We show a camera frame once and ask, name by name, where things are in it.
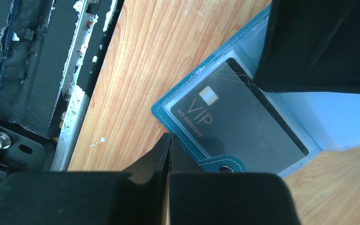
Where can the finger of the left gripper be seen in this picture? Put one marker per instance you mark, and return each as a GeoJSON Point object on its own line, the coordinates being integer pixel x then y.
{"type": "Point", "coordinates": [311, 46]}

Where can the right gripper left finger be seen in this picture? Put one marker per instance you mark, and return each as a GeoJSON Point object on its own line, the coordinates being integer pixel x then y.
{"type": "Point", "coordinates": [133, 196]}

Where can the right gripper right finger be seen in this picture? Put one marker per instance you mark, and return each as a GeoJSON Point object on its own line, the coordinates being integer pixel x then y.
{"type": "Point", "coordinates": [197, 197]}

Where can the aluminium frame rail front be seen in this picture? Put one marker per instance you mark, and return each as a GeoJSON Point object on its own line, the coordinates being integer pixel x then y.
{"type": "Point", "coordinates": [93, 32]}

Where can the blue leather card holder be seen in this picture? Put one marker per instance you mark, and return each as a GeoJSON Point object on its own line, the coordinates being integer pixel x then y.
{"type": "Point", "coordinates": [323, 121]}

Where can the black VIP credit card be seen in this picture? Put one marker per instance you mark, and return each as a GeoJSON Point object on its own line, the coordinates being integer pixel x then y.
{"type": "Point", "coordinates": [227, 115]}

